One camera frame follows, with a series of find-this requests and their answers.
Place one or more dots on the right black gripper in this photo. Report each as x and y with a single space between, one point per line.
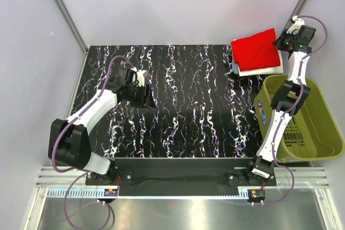
278 42

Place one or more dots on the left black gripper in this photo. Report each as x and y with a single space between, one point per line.
145 101

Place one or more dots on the red t-shirt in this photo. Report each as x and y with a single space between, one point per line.
256 51

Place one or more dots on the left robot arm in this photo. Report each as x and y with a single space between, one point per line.
69 144

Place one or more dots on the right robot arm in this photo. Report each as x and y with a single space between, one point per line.
287 101

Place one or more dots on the white folded t-shirt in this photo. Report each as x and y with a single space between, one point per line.
265 71

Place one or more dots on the light blue folded t-shirt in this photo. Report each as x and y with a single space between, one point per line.
235 68

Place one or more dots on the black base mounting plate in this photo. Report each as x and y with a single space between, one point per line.
235 171

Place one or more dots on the olive green plastic basket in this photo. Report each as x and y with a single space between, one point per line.
311 134

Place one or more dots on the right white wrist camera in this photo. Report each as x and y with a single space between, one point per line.
306 33

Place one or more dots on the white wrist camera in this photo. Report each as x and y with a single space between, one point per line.
306 33
132 77

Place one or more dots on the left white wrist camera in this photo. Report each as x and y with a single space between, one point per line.
132 77

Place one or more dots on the aluminium frame rail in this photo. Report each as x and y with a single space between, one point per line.
313 177

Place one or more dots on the white slotted cable duct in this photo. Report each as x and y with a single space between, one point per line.
230 193

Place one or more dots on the left aluminium corner post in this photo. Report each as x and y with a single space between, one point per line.
71 25

